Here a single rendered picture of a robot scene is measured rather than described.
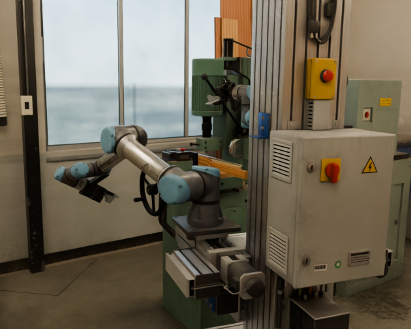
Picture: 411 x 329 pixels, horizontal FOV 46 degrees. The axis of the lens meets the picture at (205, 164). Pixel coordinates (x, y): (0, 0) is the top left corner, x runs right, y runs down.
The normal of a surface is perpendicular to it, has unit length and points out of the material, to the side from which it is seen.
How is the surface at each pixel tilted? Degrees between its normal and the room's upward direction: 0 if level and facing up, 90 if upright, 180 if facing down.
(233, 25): 86
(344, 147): 90
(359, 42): 90
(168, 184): 93
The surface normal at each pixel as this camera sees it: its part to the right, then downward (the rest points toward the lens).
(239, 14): 0.57, 0.11
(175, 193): -0.59, 0.18
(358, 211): 0.36, 0.16
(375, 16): -0.81, 0.08
